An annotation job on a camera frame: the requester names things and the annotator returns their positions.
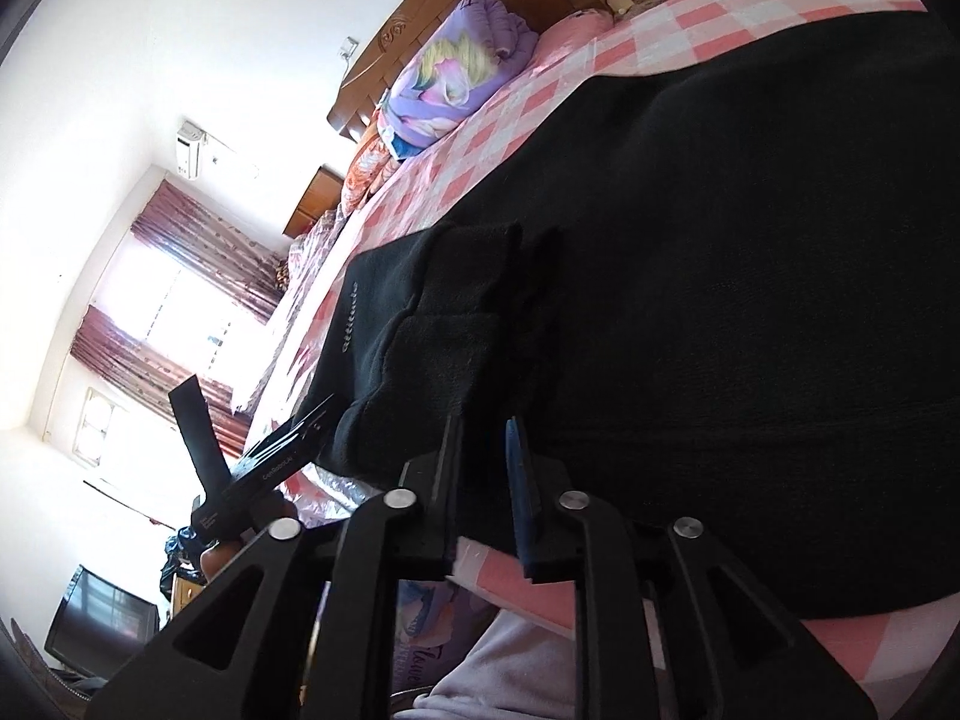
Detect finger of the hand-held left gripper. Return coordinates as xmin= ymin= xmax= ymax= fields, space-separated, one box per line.
xmin=241 ymin=393 xmax=336 ymax=464
xmin=168 ymin=374 xmax=233 ymax=500

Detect black plastic bag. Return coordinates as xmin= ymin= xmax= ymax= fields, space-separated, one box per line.
xmin=159 ymin=525 xmax=207 ymax=583

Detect bed with pink checkered sheet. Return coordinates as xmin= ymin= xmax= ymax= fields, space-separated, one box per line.
xmin=232 ymin=0 xmax=960 ymax=713

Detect black television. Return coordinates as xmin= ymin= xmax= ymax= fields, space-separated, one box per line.
xmin=43 ymin=564 xmax=159 ymax=680

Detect small wooden headboard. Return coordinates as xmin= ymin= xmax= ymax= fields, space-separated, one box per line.
xmin=283 ymin=165 xmax=346 ymax=239

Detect bright window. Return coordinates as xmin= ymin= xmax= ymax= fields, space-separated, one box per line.
xmin=97 ymin=240 xmax=252 ymax=406

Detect person's light pink clothing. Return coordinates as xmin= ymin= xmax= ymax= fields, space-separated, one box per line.
xmin=390 ymin=607 xmax=668 ymax=720

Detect white framed wall panel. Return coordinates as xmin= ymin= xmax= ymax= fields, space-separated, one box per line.
xmin=71 ymin=388 xmax=125 ymax=470

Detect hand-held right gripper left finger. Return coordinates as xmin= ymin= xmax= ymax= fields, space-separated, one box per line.
xmin=86 ymin=412 xmax=466 ymax=720

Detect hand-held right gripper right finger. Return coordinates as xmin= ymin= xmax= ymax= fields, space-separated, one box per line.
xmin=506 ymin=416 xmax=878 ymax=720

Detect carved wooden headboard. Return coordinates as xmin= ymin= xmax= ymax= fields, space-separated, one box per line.
xmin=326 ymin=0 xmax=608 ymax=142

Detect folded purple printed quilt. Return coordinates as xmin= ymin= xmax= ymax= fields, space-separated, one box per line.
xmin=375 ymin=0 xmax=541 ymax=160

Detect pink pillow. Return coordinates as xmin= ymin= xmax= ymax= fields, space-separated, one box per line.
xmin=529 ymin=9 xmax=614 ymax=83

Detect pink floral blanket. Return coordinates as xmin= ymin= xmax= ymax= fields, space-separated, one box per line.
xmin=236 ymin=131 xmax=398 ymax=407

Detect white air conditioner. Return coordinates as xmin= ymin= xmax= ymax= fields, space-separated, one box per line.
xmin=174 ymin=120 xmax=208 ymax=181

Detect black pants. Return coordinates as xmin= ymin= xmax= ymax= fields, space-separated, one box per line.
xmin=307 ymin=4 xmax=960 ymax=620

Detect printed light blue cloth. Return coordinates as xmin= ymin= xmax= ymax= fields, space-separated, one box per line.
xmin=390 ymin=581 xmax=496 ymax=698

